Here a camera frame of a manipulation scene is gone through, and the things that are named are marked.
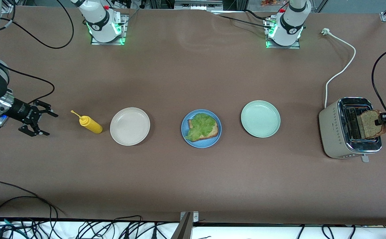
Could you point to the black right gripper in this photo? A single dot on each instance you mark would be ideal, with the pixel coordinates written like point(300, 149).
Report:
point(22, 112)

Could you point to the brown toast bread slice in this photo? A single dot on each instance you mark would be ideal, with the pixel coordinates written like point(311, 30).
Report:
point(215, 131)
point(368, 127)

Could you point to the yellow mustard squeeze bottle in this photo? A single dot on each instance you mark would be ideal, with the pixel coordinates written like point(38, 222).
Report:
point(92, 125)

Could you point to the green lettuce leaf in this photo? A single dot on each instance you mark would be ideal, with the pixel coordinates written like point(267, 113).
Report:
point(201, 126)

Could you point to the beige round plate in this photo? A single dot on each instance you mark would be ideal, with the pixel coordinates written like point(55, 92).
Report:
point(130, 126)

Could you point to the mint green round plate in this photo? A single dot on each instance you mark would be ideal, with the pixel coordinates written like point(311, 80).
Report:
point(260, 119)

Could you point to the blue round plate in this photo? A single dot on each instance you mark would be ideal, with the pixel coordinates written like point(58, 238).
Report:
point(199, 144)

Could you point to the beige chrome two-slot toaster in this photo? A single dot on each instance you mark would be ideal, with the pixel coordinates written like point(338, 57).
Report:
point(332, 132)

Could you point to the orange snack packet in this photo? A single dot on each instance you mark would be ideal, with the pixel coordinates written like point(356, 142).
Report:
point(272, 2)

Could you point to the grey power strip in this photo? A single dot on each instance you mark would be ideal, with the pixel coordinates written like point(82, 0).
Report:
point(198, 5)

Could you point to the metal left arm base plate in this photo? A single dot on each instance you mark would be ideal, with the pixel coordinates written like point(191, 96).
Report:
point(295, 45)

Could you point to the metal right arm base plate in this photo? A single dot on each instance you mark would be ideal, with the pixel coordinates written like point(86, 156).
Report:
point(123, 33)

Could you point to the aluminium post with bracket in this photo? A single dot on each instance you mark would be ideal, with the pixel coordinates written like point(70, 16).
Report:
point(184, 229)

